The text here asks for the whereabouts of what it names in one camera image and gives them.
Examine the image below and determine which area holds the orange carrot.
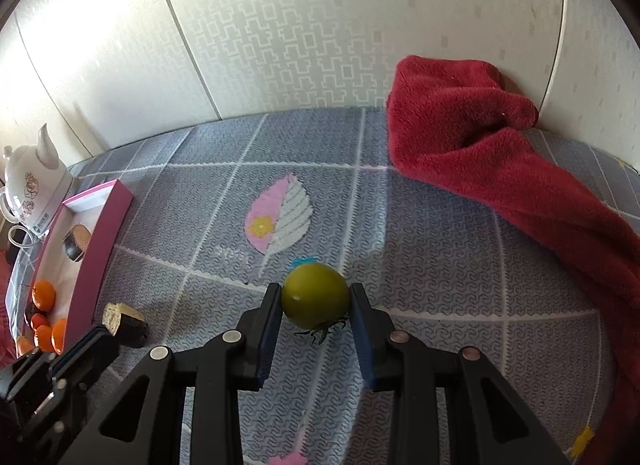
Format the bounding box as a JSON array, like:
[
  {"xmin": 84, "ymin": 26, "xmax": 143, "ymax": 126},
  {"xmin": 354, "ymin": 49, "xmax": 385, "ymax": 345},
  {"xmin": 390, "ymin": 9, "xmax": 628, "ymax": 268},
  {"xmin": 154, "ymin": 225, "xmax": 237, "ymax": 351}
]
[{"xmin": 15, "ymin": 335, "xmax": 35, "ymax": 357}]

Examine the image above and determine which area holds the smooth orange mandarin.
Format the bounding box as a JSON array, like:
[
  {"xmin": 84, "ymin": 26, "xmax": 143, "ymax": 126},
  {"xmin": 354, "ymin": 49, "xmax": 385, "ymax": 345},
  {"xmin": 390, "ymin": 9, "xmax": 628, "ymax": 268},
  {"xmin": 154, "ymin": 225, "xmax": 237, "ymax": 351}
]
[{"xmin": 51, "ymin": 318, "xmax": 66, "ymax": 355}]

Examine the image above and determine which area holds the red tomato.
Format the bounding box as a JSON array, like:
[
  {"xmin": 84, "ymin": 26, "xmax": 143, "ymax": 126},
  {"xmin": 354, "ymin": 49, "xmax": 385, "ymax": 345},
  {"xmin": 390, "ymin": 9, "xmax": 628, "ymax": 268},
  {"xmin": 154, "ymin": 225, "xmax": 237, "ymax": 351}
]
[{"xmin": 29, "ymin": 312, "xmax": 50, "ymax": 332}]

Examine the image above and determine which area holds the dark wrinkled passion fruit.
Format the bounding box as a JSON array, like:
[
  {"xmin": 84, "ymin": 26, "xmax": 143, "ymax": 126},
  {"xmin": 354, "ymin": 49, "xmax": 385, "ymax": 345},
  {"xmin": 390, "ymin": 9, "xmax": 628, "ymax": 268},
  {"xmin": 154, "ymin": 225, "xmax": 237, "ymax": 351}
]
[{"xmin": 24, "ymin": 303, "xmax": 40, "ymax": 324}]

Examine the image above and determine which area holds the dark eggplant chunk front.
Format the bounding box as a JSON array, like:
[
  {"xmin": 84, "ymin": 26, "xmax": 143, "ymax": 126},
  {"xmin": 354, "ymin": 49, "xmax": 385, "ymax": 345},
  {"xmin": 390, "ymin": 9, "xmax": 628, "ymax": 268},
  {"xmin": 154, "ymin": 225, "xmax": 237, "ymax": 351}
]
[{"xmin": 102, "ymin": 303, "xmax": 149, "ymax": 348}]

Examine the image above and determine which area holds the dark eggplant chunk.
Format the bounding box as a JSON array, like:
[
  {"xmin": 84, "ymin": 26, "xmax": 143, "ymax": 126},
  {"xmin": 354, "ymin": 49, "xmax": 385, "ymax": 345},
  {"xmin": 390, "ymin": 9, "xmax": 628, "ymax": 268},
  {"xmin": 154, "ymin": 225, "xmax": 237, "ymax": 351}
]
[
  {"xmin": 63, "ymin": 224, "xmax": 92, "ymax": 263},
  {"xmin": 102, "ymin": 303, "xmax": 149, "ymax": 348}
]

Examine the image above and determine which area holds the orange with long stem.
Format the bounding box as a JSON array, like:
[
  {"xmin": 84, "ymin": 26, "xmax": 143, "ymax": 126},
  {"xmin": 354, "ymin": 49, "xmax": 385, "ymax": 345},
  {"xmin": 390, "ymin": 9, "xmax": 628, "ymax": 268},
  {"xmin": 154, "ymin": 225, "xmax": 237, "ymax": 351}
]
[{"xmin": 32, "ymin": 280, "xmax": 56, "ymax": 312}]

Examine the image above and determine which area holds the green tomato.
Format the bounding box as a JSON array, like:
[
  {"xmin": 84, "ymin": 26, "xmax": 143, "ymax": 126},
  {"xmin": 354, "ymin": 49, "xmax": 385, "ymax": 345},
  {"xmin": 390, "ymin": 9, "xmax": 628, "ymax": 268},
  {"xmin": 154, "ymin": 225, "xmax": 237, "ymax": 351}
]
[{"xmin": 281, "ymin": 263, "xmax": 350, "ymax": 345}]

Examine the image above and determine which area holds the large textured orange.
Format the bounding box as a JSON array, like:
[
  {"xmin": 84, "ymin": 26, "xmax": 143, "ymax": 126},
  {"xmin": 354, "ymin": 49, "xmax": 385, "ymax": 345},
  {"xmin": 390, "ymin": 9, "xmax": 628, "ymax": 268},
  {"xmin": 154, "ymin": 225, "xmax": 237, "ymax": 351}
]
[{"xmin": 34, "ymin": 324, "xmax": 54, "ymax": 352}]

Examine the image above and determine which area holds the pink-rimmed white tray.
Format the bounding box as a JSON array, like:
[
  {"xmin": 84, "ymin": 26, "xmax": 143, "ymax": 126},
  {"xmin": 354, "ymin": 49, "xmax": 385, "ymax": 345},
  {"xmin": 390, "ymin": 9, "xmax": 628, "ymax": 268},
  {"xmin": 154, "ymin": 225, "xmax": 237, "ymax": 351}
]
[{"xmin": 30, "ymin": 180, "xmax": 134, "ymax": 349}]

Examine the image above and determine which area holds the white floral ceramic kettle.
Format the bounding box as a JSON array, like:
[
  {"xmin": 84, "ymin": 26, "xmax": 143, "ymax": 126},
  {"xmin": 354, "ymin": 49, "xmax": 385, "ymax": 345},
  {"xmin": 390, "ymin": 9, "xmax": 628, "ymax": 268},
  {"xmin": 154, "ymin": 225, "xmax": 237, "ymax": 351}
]
[{"xmin": 1, "ymin": 125, "xmax": 74, "ymax": 237}]

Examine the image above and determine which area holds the grey patterned tablecloth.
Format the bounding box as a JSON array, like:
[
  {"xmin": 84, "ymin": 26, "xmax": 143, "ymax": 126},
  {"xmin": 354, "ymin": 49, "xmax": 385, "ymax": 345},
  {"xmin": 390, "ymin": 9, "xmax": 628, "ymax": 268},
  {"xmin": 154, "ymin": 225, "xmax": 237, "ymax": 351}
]
[{"xmin": 70, "ymin": 108, "xmax": 615, "ymax": 464}]

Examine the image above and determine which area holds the red towel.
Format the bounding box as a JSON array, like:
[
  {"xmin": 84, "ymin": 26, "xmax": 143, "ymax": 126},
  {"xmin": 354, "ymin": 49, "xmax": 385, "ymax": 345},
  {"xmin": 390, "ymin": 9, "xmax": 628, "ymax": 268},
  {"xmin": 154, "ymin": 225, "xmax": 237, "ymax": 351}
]
[{"xmin": 386, "ymin": 55, "xmax": 639, "ymax": 464}]

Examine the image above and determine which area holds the white kettle power cord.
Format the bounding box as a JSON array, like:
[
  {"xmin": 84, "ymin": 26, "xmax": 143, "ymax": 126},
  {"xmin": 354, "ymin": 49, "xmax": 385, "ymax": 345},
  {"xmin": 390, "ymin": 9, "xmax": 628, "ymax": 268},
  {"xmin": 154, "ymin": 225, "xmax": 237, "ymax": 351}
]
[{"xmin": 6, "ymin": 223, "xmax": 36, "ymax": 251}]

